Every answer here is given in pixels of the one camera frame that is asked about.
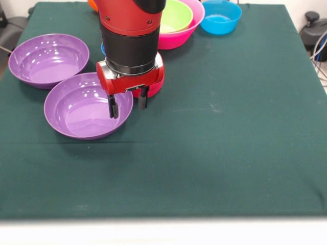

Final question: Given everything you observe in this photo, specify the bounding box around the grey pedestal foot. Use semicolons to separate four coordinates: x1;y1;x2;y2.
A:
0;16;28;52
299;11;327;48

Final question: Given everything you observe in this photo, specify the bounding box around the tangled cable bundle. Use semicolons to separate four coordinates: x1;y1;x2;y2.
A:
310;29;327;82

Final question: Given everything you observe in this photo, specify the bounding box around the green plastic bowl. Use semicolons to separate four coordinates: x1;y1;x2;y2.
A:
159;0;194;34

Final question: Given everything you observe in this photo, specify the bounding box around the dark green tablecloth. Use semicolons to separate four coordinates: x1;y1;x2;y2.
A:
0;2;327;220

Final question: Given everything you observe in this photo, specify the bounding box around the large pink plastic bowl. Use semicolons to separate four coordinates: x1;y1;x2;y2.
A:
157;0;205;50

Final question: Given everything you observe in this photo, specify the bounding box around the purple plastic bowl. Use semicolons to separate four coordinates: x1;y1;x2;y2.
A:
43;72;134;141
8;33;90;90

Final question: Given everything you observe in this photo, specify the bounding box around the small crimson plastic bowl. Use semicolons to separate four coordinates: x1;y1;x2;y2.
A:
132;65;166;99

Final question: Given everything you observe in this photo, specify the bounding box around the light blue plastic bowl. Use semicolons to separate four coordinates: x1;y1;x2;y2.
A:
200;0;243;35

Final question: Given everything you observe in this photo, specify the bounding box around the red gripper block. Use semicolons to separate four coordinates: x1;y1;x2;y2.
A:
96;52;166;120

